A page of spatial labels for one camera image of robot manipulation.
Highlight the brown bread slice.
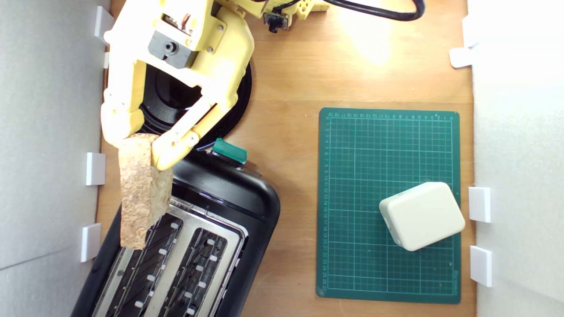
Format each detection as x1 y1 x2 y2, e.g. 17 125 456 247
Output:
118 133 174 251

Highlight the green toaster lever knob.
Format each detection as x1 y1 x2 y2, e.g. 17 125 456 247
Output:
211 138 248 165

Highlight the black two-slot toaster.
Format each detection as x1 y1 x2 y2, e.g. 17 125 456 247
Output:
70 142 281 317

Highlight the black plate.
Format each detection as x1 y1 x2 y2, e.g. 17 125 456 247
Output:
140 62 253 142

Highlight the green cutting mat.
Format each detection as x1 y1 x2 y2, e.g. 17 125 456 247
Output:
316 107 461 304

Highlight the white block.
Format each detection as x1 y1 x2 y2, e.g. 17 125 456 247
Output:
379 181 466 252

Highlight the wrist camera on yellow mount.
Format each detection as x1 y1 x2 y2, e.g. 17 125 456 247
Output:
263 12 290 34

